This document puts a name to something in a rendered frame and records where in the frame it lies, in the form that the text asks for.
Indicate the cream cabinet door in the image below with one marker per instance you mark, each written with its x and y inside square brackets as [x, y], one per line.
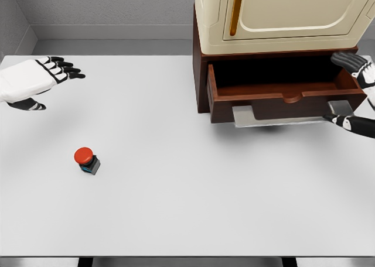
[293, 9]

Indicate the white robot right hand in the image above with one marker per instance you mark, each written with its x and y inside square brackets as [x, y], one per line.
[364, 73]

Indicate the brown wooden drawer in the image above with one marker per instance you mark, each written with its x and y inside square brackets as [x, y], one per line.
[263, 103]

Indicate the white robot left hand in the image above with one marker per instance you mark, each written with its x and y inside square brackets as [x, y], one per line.
[26, 79]

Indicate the red button switch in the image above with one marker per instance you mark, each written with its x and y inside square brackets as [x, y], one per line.
[83, 155]

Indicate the cream cabinet body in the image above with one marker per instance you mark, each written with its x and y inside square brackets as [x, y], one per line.
[209, 18]

